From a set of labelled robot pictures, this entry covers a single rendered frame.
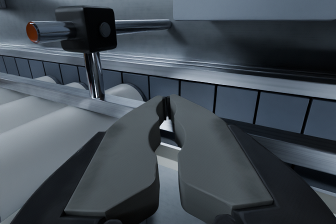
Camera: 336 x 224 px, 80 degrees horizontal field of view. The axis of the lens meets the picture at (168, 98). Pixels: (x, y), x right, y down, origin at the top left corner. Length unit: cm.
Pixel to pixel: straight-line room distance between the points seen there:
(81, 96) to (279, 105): 17
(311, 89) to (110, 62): 21
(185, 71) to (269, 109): 9
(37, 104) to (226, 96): 20
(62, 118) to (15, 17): 35
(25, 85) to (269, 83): 23
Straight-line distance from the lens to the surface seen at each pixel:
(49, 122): 18
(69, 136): 17
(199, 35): 25
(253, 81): 19
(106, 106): 16
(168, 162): 22
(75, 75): 31
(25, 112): 26
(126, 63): 25
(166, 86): 22
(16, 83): 26
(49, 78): 35
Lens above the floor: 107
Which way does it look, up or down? 56 degrees down
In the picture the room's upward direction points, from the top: 126 degrees counter-clockwise
